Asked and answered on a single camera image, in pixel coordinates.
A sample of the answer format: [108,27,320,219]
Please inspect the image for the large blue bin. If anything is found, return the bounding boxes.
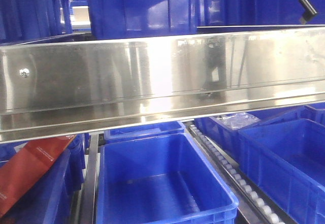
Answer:
[87,0,198,40]

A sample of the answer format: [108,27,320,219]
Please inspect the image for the blue bin behind centre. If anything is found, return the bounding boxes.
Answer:
[104,121,185,143]

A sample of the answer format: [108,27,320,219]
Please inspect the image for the blue bin with plastic bags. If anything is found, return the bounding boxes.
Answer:
[194,106,306,162]

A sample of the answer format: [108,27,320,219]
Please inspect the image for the clear plastic bags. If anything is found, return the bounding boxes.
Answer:
[212,112,260,130]

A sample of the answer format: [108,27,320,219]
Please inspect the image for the blue bin lower centre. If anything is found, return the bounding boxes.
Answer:
[95,133,239,223]

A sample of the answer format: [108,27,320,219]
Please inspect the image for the lower roller track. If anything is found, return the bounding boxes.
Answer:
[184,120,295,223]

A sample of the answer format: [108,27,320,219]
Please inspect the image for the blue bin lower left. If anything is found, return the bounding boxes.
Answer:
[1,134,85,223]

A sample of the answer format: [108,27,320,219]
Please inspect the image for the blue bin far right lower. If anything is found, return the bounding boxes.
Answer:
[305,102,325,125]

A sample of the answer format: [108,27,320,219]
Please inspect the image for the red paper package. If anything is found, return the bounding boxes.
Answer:
[1,135,76,217]

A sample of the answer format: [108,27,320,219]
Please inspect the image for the long blue bin left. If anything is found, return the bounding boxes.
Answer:
[1,0,72,44]

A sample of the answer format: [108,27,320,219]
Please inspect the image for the steel shelf front rail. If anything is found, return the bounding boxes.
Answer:
[1,25,324,143]

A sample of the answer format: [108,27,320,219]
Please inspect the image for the lower steel divider rail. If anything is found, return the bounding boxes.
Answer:
[78,133,99,223]

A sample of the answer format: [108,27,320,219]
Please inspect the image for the black cable connector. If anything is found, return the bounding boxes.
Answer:
[298,0,318,24]

